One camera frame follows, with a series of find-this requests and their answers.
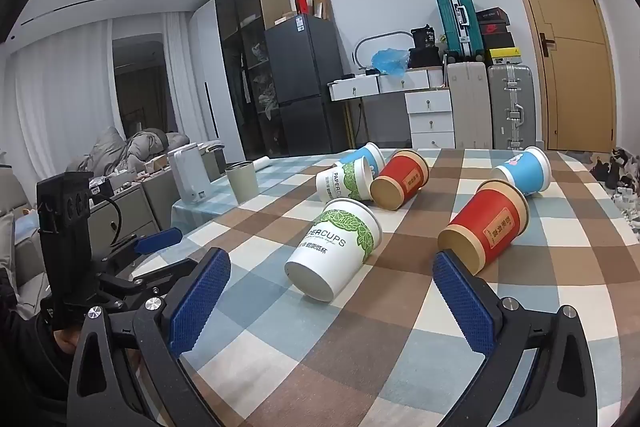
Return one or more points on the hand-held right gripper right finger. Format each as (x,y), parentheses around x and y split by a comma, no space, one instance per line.
(465,307)

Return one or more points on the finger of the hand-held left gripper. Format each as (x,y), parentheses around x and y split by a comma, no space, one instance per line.
(150,279)
(157,241)

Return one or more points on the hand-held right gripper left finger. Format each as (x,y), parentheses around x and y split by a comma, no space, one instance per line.
(200,302)

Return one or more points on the large red paper cup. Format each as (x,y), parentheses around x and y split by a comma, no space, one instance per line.
(487,227)

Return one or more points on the large white leaf-print paper cup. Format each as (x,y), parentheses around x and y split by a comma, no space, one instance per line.
(335,247)

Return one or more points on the person's left forearm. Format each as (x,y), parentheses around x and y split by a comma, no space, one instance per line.
(30,357)

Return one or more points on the small red paper cup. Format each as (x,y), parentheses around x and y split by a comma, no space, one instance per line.
(402,179)

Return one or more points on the blue paper cup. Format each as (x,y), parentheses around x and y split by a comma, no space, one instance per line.
(362,154)
(522,172)

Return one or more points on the small white leaf-print paper cup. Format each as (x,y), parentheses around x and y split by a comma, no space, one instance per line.
(345,182)

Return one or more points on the grey bedside cabinet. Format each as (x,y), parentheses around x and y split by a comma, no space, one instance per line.
(125,217)

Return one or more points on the checkered tablecloth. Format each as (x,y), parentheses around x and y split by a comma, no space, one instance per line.
(400,317)

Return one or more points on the white electric kettle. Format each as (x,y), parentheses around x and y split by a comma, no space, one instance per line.
(187,177)

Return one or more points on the grey duvet pile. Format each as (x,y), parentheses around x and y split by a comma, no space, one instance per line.
(135,147)

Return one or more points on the grey-green tumbler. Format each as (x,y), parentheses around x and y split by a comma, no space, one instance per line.
(241,184)

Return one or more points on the white curtain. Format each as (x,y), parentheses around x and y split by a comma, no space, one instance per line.
(60,107)

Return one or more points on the white wardrobe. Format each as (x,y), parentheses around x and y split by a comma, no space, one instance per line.
(217,77)

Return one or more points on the white drawer unit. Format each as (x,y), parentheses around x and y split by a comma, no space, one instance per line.
(430,119)

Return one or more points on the beige suitcase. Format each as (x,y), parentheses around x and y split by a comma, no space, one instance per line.
(469,107)

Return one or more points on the silver suitcase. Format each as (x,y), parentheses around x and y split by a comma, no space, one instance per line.
(511,107)

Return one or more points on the dark glass-door cabinet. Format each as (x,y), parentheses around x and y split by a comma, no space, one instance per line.
(250,57)

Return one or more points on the black refrigerator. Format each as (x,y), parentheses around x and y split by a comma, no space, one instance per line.
(302,82)

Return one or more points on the white desk with drawers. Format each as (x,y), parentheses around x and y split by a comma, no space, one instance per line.
(395,82)

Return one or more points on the blue plastic bag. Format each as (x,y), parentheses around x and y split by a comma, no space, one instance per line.
(391,61)

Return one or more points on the black bag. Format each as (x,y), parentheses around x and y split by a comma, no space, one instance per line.
(425,44)

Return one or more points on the wooden door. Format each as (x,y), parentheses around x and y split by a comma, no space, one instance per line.
(565,57)

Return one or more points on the stack of shoe boxes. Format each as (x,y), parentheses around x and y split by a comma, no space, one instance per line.
(497,37)

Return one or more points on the oval table mirror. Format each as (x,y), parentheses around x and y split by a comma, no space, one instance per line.
(380,37)

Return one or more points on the cardboard box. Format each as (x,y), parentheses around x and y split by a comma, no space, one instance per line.
(321,4)

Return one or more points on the teal suitcase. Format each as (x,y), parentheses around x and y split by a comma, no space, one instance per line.
(457,19)

